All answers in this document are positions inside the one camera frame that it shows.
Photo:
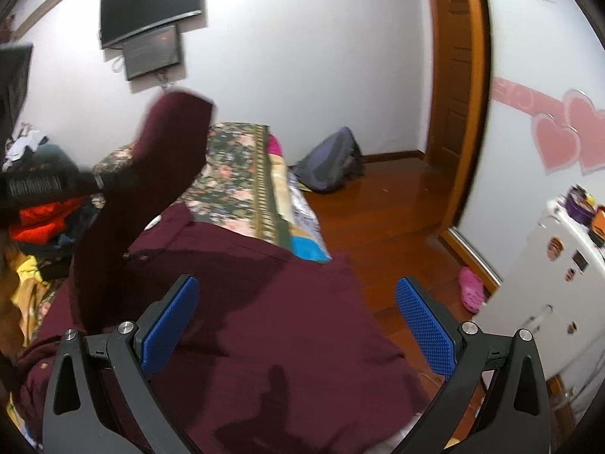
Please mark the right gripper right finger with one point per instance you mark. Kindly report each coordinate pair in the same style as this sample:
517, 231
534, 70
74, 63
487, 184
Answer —
514, 416

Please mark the large black wall television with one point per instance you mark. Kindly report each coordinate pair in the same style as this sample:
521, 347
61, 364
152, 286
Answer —
122, 19

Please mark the red folded garment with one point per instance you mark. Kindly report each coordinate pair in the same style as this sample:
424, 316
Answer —
40, 224

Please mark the maroon button-up shirt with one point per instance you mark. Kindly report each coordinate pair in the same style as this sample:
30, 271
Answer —
281, 355

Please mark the pink croc shoe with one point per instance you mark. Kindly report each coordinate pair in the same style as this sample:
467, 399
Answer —
472, 290

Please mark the yellow blanket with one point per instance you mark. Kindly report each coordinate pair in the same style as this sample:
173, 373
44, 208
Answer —
30, 295

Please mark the white mini fridge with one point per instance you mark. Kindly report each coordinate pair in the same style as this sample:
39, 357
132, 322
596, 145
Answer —
555, 290

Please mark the dark blue folded garment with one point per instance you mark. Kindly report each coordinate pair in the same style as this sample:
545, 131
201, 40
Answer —
63, 243

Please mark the purple grey backpack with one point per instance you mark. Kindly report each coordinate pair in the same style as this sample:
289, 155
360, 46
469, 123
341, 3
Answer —
332, 163

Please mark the small wall monitor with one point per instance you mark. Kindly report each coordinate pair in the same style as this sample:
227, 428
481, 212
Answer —
152, 51

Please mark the floral green bedspread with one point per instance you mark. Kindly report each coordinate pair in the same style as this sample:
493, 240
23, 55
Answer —
234, 190

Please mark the pink heart wall sticker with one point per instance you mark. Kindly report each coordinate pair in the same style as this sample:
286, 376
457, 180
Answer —
577, 138

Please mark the purple container on fridge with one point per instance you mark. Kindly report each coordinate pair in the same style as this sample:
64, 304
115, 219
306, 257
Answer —
578, 207

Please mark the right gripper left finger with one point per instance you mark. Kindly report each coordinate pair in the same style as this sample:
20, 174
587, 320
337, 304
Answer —
134, 352

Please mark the brown wooden door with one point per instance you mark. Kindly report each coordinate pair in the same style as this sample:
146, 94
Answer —
461, 79

